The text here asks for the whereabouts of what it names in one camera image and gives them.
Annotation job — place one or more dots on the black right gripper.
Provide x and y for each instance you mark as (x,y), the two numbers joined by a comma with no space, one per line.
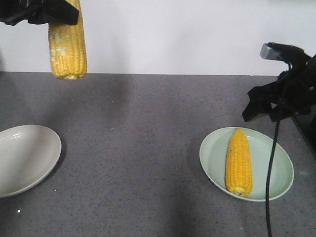
(294,91)

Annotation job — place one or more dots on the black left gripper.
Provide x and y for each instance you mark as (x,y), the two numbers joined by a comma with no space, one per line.
(38,12)

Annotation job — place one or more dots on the yellow corn cob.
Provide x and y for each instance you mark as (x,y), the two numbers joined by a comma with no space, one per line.
(238,173)
(67,48)

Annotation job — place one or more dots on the black induction cooktop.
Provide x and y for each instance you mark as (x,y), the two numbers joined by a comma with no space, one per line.
(306,124)

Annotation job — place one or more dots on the green round plate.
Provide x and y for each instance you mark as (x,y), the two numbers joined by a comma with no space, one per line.
(212,155)

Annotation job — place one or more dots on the white round plate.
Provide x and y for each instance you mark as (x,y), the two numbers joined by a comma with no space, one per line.
(28,153)

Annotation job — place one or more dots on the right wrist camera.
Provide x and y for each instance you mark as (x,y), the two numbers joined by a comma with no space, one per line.
(284,53)

